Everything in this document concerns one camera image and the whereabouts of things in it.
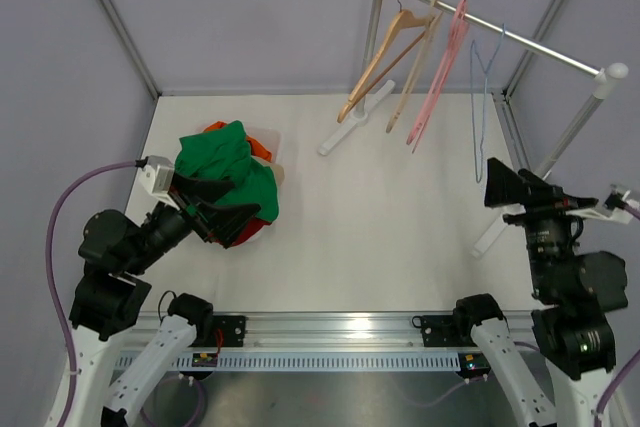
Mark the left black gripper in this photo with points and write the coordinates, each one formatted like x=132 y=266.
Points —
x=224 y=223

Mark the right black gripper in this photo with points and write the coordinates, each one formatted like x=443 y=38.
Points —
x=506 y=185

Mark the red t shirt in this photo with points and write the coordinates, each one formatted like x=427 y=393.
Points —
x=251 y=230

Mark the green t shirt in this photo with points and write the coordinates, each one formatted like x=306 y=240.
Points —
x=225 y=153

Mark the orange t shirt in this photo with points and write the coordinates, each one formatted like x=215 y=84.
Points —
x=257 y=149

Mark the beige t shirt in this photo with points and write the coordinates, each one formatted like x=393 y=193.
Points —
x=276 y=169

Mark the blue hanger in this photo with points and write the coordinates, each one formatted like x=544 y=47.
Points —
x=480 y=71

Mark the beige plastic hanger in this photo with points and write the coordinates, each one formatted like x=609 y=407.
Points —
x=431 y=28

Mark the pink plastic hanger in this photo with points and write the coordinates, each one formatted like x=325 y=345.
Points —
x=440 y=72

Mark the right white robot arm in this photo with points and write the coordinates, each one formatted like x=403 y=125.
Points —
x=576 y=290

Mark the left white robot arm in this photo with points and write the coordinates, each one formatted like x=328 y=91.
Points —
x=109 y=297

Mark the clear plastic basket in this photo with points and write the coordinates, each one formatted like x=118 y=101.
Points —
x=270 y=139

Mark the metal clothes rack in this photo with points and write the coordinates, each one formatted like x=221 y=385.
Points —
x=606 y=80

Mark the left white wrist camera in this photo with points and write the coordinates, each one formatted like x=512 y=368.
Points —
x=155 y=174

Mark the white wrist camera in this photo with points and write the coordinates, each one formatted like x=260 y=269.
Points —
x=155 y=174
x=620 y=206

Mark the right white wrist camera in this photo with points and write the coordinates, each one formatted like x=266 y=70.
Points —
x=620 y=206

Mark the aluminium mounting rail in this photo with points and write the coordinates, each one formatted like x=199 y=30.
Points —
x=324 y=331

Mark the white slotted cable duct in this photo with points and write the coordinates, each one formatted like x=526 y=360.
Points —
x=319 y=362

